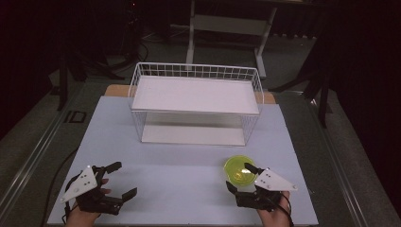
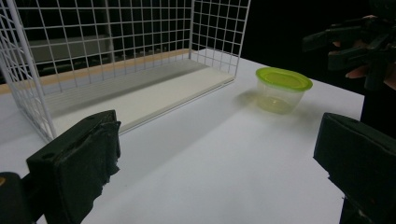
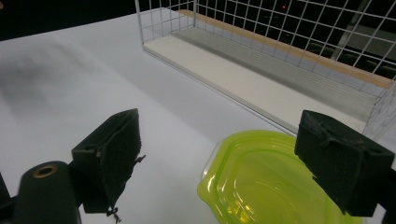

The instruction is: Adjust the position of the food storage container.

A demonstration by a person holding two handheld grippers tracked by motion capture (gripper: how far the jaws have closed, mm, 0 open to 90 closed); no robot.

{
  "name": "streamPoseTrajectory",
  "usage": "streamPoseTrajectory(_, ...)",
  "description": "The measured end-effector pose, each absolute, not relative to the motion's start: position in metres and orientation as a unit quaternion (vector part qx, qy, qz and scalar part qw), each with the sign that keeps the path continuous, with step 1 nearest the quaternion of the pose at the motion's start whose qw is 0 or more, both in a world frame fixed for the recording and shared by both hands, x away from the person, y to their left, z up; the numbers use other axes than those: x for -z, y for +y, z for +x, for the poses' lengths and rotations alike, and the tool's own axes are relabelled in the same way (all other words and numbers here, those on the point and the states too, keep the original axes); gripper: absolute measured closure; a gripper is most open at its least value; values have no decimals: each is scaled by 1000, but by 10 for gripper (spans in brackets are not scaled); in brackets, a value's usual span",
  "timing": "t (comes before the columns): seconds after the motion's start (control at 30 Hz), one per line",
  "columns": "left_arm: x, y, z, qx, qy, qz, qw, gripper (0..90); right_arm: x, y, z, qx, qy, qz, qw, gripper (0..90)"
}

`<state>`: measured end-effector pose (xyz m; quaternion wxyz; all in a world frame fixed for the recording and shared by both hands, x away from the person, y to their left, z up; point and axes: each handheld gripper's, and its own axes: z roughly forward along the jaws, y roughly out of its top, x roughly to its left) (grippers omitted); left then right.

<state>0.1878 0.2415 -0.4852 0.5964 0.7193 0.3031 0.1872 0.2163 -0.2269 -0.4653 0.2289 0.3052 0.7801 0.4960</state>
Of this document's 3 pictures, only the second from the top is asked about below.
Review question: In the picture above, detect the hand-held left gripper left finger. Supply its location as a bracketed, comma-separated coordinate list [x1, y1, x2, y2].
[26, 109, 121, 224]

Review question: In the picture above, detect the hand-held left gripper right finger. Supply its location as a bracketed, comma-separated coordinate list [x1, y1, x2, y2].
[313, 112, 396, 224]

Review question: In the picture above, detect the clear container with green lid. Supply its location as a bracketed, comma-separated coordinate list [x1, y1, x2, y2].
[255, 66, 314, 115]

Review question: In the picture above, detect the white wire mesh rack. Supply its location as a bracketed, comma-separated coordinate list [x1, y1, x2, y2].
[0, 0, 252, 143]

